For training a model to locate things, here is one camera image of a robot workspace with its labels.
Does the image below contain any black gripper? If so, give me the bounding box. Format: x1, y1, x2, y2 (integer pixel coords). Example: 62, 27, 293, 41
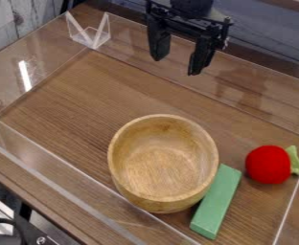
146, 0, 234, 76

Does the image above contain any red plush strawberry toy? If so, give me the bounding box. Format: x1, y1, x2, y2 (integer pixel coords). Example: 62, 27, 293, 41
246, 145, 299, 185

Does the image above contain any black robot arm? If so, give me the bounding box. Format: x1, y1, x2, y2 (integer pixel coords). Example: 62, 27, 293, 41
146, 0, 233, 76

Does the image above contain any wooden bowl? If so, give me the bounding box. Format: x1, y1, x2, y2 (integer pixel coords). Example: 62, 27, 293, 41
107, 114, 220, 213

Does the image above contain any green rectangular block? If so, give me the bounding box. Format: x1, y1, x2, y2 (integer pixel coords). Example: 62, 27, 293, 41
190, 164, 242, 240

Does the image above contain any clear acrylic corner bracket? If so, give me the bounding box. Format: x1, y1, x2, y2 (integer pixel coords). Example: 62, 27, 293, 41
66, 12, 111, 50

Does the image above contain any clear acrylic enclosure wall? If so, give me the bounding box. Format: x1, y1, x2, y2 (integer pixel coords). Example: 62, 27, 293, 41
0, 6, 299, 245

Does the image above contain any black metal table frame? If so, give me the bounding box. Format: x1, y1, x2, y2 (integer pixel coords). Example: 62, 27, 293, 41
15, 203, 60, 245

